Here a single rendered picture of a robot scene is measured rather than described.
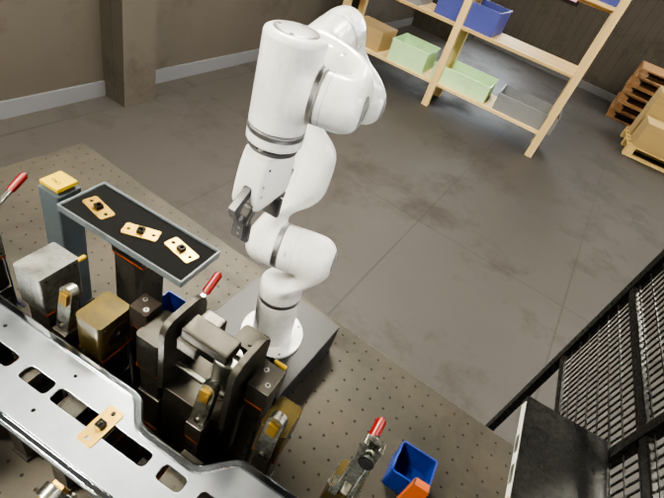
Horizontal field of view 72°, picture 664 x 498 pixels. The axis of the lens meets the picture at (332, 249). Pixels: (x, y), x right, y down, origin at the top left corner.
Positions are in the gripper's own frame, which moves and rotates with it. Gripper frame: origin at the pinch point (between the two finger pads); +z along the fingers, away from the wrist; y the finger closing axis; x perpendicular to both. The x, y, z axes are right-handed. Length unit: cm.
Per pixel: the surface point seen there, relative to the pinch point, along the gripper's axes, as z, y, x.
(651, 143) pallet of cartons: 118, -634, 202
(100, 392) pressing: 45, 20, -16
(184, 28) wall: 101, -281, -251
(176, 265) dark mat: 28.8, -5.3, -20.1
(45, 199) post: 33, -5, -61
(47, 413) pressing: 45, 29, -20
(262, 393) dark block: 33.0, 7.0, 12.8
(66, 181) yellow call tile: 29, -9, -58
